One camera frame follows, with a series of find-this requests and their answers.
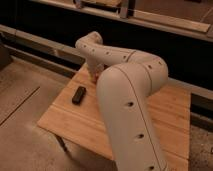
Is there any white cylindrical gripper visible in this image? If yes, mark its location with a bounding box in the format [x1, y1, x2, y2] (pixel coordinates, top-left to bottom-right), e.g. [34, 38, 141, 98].
[86, 60, 104, 81]

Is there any metal table leg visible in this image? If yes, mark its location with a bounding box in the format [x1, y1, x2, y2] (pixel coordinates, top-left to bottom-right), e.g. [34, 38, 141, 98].
[55, 135, 69, 153]

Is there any black rectangular block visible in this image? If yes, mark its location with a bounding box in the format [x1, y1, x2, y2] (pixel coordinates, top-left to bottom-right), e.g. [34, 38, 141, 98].
[72, 86, 86, 104]

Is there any wooden table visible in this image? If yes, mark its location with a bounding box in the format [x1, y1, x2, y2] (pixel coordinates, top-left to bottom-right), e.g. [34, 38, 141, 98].
[38, 66, 191, 171]

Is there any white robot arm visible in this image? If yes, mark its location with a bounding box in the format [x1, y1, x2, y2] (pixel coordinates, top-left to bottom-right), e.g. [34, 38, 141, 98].
[75, 32, 169, 171]

